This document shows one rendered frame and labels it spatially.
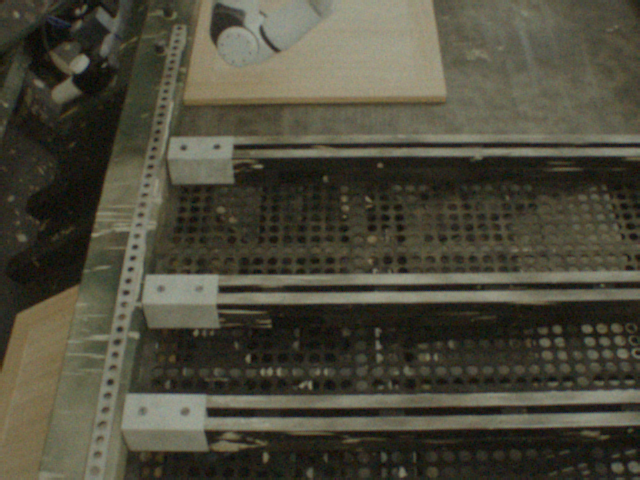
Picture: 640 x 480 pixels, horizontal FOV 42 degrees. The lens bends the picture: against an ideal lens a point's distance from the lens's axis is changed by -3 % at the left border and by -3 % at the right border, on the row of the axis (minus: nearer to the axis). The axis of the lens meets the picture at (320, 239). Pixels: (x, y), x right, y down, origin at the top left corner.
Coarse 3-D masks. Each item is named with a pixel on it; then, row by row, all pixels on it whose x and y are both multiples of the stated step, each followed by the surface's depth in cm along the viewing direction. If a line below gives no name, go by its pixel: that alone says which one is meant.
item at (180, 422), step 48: (144, 432) 127; (192, 432) 126; (240, 432) 126; (288, 432) 126; (336, 432) 126; (384, 432) 126; (432, 432) 126; (480, 432) 126; (528, 432) 126; (576, 432) 126; (624, 432) 127
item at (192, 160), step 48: (192, 144) 166; (240, 144) 166; (288, 144) 166; (336, 144) 166; (384, 144) 166; (432, 144) 166; (480, 144) 166; (528, 144) 166; (576, 144) 165; (624, 144) 165
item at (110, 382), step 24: (168, 72) 184; (168, 96) 179; (144, 168) 165; (144, 192) 160; (144, 216) 156; (144, 240) 153; (120, 288) 146; (120, 312) 142; (120, 336) 139; (120, 360) 136; (96, 432) 127
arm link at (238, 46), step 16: (224, 0) 156; (240, 0) 155; (256, 0) 157; (224, 16) 156; (240, 16) 156; (256, 16) 160; (224, 32) 157; (240, 32) 156; (224, 48) 158; (240, 48) 158; (256, 48) 158; (240, 64) 160
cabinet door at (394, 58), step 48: (288, 0) 208; (336, 0) 208; (384, 0) 207; (192, 48) 196; (336, 48) 195; (384, 48) 194; (432, 48) 194; (192, 96) 184; (240, 96) 184; (288, 96) 183; (336, 96) 183; (384, 96) 183; (432, 96) 183
